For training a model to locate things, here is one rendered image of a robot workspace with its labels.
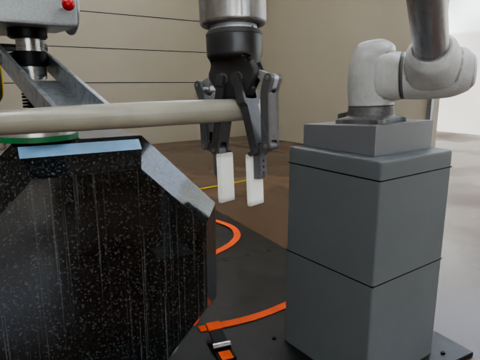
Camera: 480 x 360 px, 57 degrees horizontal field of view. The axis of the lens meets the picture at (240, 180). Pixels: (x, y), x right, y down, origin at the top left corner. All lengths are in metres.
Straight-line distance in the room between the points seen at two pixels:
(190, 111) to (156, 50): 6.97
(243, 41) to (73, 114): 0.23
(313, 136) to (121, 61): 5.86
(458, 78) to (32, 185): 1.25
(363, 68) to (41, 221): 1.08
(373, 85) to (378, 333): 0.81
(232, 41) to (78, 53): 6.50
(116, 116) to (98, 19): 6.68
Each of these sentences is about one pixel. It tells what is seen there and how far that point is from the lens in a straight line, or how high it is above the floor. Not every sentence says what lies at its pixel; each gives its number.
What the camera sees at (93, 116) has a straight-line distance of 0.54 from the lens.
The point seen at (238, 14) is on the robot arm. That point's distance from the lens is 0.59.
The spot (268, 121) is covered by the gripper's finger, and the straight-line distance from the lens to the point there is 0.57.
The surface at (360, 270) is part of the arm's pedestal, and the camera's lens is 1.50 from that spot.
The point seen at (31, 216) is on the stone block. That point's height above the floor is 0.69.
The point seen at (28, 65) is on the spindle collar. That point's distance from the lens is 1.35.
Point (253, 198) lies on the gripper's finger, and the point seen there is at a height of 0.88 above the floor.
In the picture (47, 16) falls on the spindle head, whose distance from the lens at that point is 1.31.
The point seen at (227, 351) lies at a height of 0.03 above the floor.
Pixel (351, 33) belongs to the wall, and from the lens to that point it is 6.82.
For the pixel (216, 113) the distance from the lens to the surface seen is 0.57.
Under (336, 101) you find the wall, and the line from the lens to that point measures 6.95.
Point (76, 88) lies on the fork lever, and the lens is 1.19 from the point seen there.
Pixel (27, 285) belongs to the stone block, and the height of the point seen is 0.50.
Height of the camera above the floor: 1.03
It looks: 13 degrees down
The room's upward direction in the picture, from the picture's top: straight up
